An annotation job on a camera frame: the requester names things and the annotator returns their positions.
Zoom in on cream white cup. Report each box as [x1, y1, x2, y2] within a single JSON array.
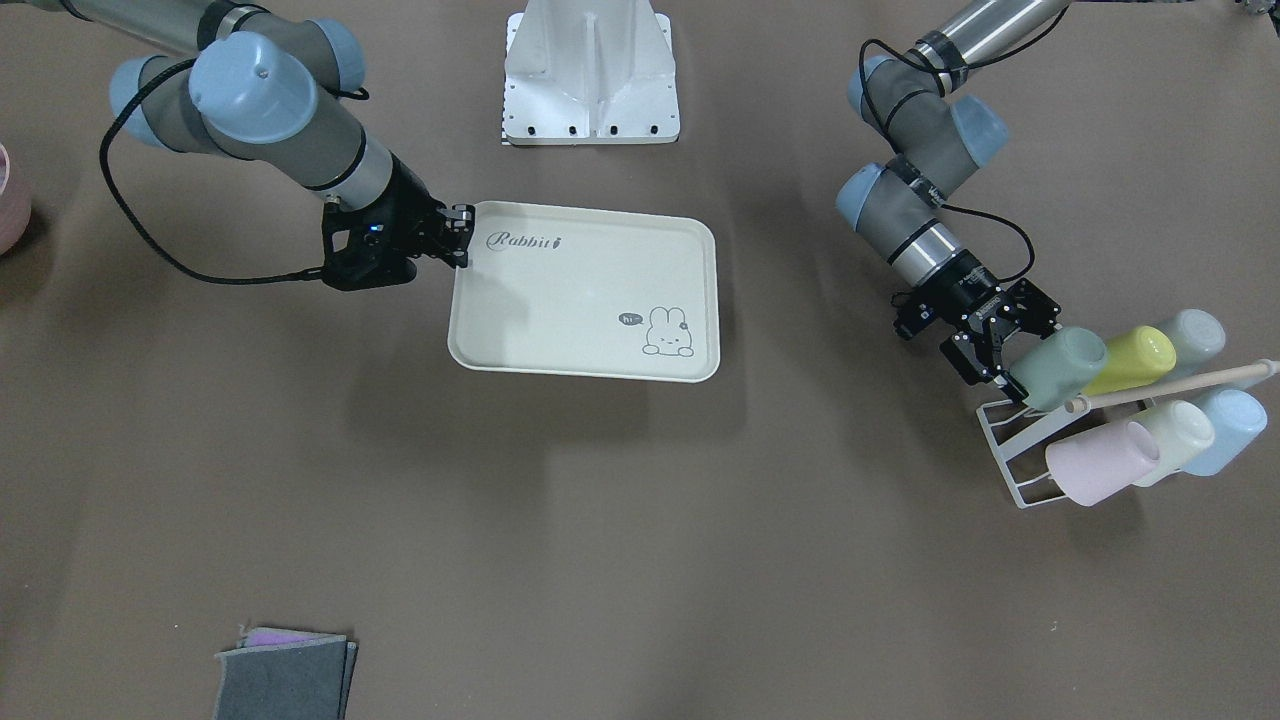
[[1132, 400, 1216, 487]]

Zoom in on grey cup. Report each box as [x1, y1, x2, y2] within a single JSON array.
[[1155, 307, 1228, 380]]

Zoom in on grey folded cloth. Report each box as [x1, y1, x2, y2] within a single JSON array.
[[212, 626, 358, 719]]

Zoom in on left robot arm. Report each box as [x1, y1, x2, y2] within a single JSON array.
[[837, 1, 1068, 401]]

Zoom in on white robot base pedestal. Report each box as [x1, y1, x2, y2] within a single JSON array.
[[500, 1, 681, 147]]

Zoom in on white wire cup rack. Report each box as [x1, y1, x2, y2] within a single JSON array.
[[975, 359, 1277, 510]]

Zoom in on green cup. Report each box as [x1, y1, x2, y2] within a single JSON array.
[[1010, 325, 1108, 413]]

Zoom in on light blue cup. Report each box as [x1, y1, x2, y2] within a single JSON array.
[[1181, 387, 1268, 477]]

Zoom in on pink bowl with ice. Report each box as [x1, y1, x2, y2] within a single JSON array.
[[1, 145, 32, 255]]

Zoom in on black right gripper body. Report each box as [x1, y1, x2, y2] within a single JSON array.
[[370, 156, 447, 260]]

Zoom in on pink cup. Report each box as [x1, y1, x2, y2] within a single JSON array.
[[1044, 420, 1160, 507]]

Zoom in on yellow cup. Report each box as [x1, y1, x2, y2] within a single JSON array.
[[1082, 325, 1178, 396]]

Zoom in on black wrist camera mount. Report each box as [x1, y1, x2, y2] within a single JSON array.
[[319, 197, 417, 292]]

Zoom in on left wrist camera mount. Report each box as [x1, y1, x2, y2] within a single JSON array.
[[890, 288, 942, 341]]

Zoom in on cream rabbit tray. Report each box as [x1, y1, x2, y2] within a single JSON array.
[[448, 201, 721, 383]]

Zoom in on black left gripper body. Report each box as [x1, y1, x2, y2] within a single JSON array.
[[925, 250, 1012, 325]]

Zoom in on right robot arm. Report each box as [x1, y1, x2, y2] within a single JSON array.
[[38, 1, 475, 291]]

